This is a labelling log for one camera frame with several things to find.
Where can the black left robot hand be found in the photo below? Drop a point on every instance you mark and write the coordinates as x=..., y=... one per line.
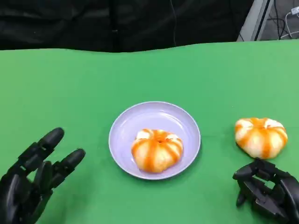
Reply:
x=18, y=198

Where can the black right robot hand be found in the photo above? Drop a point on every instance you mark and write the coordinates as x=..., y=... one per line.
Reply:
x=280, y=198

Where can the orange and white bread roll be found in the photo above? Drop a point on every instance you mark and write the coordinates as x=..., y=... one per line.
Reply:
x=260, y=137
x=156, y=151

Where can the lilac plate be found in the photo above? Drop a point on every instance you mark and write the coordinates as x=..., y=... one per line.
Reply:
x=130, y=119

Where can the green table cloth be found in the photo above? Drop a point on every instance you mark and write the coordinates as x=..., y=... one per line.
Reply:
x=149, y=77

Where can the black curtain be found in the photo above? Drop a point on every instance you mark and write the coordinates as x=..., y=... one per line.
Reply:
x=93, y=23

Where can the grey metal post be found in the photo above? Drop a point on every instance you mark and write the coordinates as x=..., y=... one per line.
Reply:
x=254, y=21

